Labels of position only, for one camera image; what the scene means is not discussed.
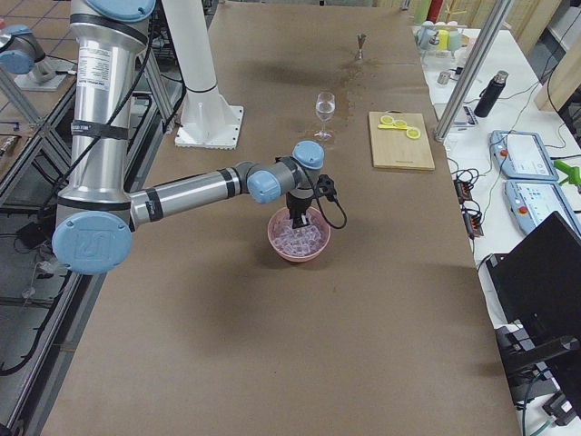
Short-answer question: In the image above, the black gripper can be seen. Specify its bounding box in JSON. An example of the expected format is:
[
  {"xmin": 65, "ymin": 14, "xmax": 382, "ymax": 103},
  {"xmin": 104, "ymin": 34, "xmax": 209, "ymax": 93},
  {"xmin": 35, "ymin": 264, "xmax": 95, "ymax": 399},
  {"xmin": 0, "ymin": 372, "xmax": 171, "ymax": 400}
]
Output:
[{"xmin": 286, "ymin": 193, "xmax": 312, "ymax": 228}]

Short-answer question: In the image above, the steel measuring jigger cup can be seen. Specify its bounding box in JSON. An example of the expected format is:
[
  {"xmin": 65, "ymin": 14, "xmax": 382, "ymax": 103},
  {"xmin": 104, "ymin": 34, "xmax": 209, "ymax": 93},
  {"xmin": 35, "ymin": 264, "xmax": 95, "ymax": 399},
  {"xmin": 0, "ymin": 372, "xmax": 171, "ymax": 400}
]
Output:
[{"xmin": 355, "ymin": 34, "xmax": 367, "ymax": 62}]

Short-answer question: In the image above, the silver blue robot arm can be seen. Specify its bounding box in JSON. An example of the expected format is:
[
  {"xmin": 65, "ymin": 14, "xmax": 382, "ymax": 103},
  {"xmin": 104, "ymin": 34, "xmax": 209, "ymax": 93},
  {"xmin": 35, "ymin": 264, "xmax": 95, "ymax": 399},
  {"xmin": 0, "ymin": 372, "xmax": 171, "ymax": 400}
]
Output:
[
  {"xmin": 52, "ymin": 1, "xmax": 325, "ymax": 275},
  {"xmin": 1, "ymin": 25, "xmax": 45, "ymax": 74}
]

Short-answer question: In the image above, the pink bowl of ice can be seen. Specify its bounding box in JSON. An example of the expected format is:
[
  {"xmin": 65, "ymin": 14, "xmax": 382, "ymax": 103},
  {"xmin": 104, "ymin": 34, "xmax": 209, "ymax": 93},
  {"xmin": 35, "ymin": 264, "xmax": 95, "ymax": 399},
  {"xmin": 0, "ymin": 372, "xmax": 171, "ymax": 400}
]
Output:
[{"xmin": 267, "ymin": 207, "xmax": 330, "ymax": 263}]

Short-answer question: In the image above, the clear wine glass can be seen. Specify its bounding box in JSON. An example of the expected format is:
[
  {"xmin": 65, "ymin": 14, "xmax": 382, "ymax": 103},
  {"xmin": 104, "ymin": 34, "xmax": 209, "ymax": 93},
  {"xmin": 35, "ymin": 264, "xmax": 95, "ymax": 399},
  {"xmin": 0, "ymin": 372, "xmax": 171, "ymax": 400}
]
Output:
[{"xmin": 315, "ymin": 92, "xmax": 335, "ymax": 141}]

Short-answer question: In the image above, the bamboo cutting board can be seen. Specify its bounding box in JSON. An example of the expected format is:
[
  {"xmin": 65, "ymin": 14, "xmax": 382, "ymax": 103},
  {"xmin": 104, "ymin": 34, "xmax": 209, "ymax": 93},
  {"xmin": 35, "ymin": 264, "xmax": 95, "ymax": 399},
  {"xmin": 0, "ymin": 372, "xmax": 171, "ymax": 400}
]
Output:
[{"xmin": 368, "ymin": 111, "xmax": 435, "ymax": 171}]

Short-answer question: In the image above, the silver kitchen scale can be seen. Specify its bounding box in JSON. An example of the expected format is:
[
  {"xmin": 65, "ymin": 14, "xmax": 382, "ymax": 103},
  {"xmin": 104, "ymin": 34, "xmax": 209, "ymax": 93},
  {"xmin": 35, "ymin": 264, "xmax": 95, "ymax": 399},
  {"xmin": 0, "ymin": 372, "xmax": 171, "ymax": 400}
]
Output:
[{"xmin": 433, "ymin": 104, "xmax": 478, "ymax": 128}]

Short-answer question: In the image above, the black water bottle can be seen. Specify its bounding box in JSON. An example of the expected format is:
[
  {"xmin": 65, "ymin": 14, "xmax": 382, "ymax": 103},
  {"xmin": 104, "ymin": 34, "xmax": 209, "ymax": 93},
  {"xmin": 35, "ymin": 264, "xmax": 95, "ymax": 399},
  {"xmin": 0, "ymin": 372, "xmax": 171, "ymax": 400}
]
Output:
[{"xmin": 474, "ymin": 70, "xmax": 509, "ymax": 118}]

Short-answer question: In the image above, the blue teach pendant far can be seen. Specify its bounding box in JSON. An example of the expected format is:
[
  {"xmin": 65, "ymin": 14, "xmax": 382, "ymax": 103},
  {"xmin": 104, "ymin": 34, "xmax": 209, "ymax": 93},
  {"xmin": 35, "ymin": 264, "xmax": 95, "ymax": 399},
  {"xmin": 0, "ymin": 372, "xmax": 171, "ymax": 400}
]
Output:
[{"xmin": 489, "ymin": 130, "xmax": 558, "ymax": 182}]

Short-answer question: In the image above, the blue teach pendant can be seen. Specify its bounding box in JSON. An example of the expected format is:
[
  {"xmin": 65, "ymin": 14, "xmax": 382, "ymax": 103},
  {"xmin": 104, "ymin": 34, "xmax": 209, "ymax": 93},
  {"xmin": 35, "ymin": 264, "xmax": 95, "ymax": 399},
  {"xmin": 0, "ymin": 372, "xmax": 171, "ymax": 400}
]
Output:
[
  {"xmin": 504, "ymin": 179, "xmax": 580, "ymax": 235},
  {"xmin": 489, "ymin": 130, "xmax": 558, "ymax": 182}
]

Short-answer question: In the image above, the blue teach pendant near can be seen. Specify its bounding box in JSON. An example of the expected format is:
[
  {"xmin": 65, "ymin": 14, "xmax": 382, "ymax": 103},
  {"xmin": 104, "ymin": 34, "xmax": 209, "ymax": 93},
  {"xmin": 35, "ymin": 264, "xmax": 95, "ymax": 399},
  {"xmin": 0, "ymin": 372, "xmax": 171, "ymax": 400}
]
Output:
[{"xmin": 504, "ymin": 179, "xmax": 580, "ymax": 235}]

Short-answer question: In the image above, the yellow cup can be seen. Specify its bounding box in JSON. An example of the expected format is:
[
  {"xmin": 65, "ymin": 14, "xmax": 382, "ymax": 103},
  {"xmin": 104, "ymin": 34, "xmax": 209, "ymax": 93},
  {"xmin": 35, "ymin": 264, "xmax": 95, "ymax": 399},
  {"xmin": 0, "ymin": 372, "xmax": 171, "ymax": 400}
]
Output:
[{"xmin": 430, "ymin": 29, "xmax": 449, "ymax": 50}]

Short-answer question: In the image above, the black computer monitor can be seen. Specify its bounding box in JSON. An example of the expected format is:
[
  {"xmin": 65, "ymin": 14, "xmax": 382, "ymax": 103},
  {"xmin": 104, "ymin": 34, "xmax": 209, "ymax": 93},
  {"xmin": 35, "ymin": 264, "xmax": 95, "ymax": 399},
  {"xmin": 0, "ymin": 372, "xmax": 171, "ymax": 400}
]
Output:
[{"xmin": 487, "ymin": 212, "xmax": 580, "ymax": 412}]

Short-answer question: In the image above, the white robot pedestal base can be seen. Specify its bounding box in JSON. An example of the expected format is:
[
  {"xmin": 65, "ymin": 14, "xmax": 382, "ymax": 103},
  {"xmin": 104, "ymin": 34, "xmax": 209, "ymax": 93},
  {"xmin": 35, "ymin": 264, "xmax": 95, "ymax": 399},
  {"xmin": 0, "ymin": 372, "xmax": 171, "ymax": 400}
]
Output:
[{"xmin": 162, "ymin": 0, "xmax": 244, "ymax": 150}]

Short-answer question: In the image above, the lemon slice near handle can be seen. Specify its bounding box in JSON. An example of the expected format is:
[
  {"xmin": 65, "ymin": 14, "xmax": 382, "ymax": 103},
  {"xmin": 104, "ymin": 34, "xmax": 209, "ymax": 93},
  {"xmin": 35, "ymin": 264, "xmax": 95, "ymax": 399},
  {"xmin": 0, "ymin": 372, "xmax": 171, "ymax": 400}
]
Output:
[{"xmin": 406, "ymin": 128, "xmax": 421, "ymax": 139}]

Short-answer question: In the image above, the green handled grabber tool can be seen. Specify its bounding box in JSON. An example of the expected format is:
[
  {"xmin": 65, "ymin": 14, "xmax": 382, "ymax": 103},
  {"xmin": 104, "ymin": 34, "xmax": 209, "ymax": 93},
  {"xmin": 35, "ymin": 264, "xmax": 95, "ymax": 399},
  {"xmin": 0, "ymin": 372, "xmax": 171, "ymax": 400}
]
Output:
[{"xmin": 553, "ymin": 160, "xmax": 581, "ymax": 190}]

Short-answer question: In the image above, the aluminium frame post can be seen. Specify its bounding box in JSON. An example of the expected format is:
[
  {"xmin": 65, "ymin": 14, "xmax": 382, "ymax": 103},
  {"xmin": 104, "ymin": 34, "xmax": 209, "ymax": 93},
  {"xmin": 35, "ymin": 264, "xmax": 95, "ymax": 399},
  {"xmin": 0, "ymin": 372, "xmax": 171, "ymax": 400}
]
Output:
[{"xmin": 434, "ymin": 0, "xmax": 514, "ymax": 143}]

